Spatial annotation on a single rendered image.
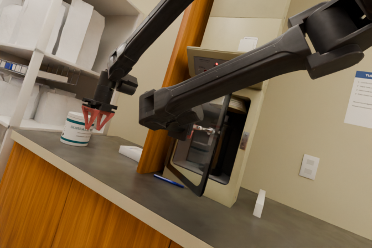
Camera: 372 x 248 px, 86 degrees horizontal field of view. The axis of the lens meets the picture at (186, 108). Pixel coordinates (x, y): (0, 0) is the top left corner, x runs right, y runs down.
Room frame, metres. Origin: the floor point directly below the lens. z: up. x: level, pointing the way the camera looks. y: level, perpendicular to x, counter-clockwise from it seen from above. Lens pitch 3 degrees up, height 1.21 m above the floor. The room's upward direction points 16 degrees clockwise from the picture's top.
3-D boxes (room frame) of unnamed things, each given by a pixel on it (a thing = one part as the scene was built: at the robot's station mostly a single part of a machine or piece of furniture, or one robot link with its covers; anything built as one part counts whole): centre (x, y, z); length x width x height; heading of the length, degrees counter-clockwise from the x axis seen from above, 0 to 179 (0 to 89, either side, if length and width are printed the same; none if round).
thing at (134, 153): (1.12, 0.19, 0.96); 0.16 x 0.12 x 0.04; 58
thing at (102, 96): (0.70, 0.29, 1.21); 0.10 x 0.07 x 0.07; 153
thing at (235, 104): (0.93, -0.19, 1.34); 0.18 x 0.18 x 0.05
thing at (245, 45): (0.77, -0.16, 1.54); 0.05 x 0.05 x 0.06; 71
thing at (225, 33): (0.96, -0.18, 1.33); 0.32 x 0.25 x 0.77; 63
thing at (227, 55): (0.80, -0.10, 1.46); 0.32 x 0.12 x 0.10; 63
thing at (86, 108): (0.69, 0.29, 1.14); 0.07 x 0.07 x 0.09; 63
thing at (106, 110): (0.71, 0.28, 1.14); 0.07 x 0.07 x 0.09; 63
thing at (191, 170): (0.77, -0.05, 1.19); 0.30 x 0.01 x 0.40; 27
